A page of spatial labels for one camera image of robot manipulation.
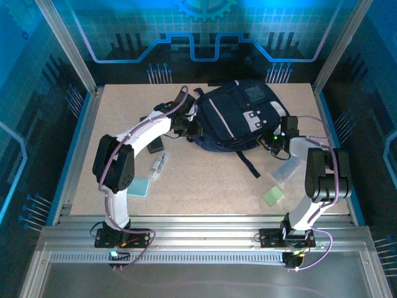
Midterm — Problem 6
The clear bag with blue item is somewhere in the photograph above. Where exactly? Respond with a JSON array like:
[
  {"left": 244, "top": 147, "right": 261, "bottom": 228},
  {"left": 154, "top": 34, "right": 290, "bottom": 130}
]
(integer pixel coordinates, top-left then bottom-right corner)
[{"left": 267, "top": 155, "right": 301, "bottom": 189}]

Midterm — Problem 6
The black phone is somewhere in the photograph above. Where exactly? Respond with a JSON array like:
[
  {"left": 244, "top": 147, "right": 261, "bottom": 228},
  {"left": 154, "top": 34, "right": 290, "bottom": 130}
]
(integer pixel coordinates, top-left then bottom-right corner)
[{"left": 146, "top": 137, "right": 166, "bottom": 155}]

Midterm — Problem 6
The navy blue student backpack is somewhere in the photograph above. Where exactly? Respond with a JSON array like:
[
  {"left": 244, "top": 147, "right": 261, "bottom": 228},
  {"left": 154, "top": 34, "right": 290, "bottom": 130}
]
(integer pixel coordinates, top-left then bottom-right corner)
[{"left": 185, "top": 79, "right": 291, "bottom": 179}]

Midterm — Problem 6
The clear bag with white item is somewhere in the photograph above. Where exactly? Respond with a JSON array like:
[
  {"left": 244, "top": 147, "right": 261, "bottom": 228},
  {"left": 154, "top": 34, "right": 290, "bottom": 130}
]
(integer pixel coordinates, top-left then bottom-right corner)
[{"left": 148, "top": 151, "right": 170, "bottom": 183}]

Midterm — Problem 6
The light green sticky note pad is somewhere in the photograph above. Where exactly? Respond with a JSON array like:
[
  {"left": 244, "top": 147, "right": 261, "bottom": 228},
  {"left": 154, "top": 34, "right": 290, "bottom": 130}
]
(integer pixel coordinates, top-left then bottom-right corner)
[{"left": 262, "top": 185, "right": 285, "bottom": 207}]

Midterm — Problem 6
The light blue sticky note pad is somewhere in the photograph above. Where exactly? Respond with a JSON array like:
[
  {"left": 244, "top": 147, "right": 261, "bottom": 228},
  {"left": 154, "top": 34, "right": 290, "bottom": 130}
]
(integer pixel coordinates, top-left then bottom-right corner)
[{"left": 126, "top": 177, "right": 151, "bottom": 199}]

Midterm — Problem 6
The black LED controller module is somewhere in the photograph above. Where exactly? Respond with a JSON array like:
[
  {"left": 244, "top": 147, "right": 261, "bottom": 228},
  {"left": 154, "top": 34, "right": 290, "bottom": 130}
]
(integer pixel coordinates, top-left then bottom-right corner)
[
  {"left": 282, "top": 251, "right": 304, "bottom": 270},
  {"left": 107, "top": 250, "right": 132, "bottom": 271}
]

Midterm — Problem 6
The steel bottom panel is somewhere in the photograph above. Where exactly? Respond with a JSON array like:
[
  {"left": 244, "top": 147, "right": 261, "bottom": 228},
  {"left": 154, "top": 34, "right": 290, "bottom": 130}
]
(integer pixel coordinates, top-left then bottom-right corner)
[{"left": 20, "top": 263, "right": 391, "bottom": 298}]

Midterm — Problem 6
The aluminium side rail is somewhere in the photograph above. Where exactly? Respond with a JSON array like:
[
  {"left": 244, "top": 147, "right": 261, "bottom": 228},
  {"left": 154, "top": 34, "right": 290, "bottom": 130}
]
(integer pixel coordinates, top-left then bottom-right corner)
[
  {"left": 313, "top": 88, "right": 367, "bottom": 226},
  {"left": 51, "top": 88, "right": 105, "bottom": 226}
]

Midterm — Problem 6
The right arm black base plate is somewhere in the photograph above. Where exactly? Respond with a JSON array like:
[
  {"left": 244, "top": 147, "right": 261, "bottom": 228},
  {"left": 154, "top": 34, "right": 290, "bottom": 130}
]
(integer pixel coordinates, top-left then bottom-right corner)
[{"left": 259, "top": 228, "right": 316, "bottom": 249}]

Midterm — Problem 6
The aluminium frame cross rail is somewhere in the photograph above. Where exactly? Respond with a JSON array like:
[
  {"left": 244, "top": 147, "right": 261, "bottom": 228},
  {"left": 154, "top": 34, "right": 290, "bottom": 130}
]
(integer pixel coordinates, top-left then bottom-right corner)
[{"left": 37, "top": 214, "right": 373, "bottom": 253}]

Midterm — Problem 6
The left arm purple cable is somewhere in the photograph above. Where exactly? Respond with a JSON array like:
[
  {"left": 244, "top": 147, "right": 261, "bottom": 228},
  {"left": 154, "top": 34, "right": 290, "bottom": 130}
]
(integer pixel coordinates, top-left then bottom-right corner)
[{"left": 98, "top": 85, "right": 189, "bottom": 273}]

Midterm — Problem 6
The aluminium frame post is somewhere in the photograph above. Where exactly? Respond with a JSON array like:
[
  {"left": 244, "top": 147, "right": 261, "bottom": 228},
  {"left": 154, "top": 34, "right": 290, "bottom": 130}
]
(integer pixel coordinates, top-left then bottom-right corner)
[
  {"left": 312, "top": 0, "right": 375, "bottom": 93},
  {"left": 33, "top": 0, "right": 99, "bottom": 94}
]

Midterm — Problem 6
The slotted grey cable duct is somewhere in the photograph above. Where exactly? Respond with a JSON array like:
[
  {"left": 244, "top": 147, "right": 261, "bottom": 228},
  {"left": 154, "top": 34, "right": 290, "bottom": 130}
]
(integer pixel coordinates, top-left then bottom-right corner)
[{"left": 48, "top": 251, "right": 288, "bottom": 265}]

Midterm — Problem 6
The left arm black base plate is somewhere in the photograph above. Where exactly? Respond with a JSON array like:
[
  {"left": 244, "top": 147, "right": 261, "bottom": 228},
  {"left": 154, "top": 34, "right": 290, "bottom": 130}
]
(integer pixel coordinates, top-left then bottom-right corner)
[{"left": 94, "top": 228, "right": 151, "bottom": 249}]

